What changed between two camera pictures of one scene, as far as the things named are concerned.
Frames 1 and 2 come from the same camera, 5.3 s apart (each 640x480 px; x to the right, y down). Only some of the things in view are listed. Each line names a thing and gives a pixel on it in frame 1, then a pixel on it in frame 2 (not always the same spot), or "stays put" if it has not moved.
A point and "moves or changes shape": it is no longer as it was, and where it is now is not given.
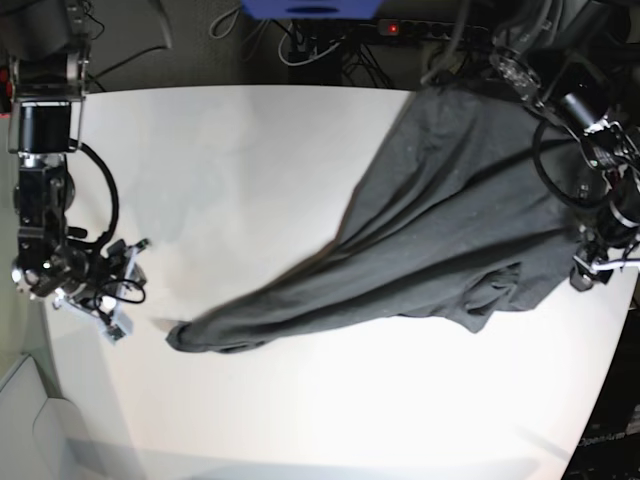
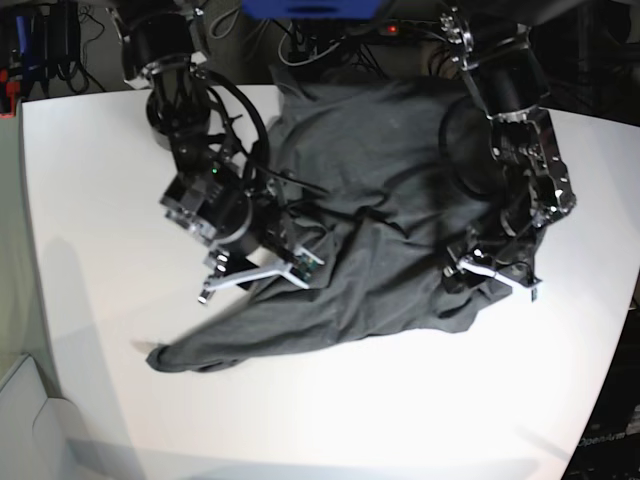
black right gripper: x=601 y=234 -> x=509 y=247
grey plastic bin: x=41 y=436 stays put
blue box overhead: x=311 y=9 stays put
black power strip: x=431 y=30 stays put
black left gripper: x=98 y=276 -> x=261 y=231
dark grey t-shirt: x=457 y=205 moves or changes shape
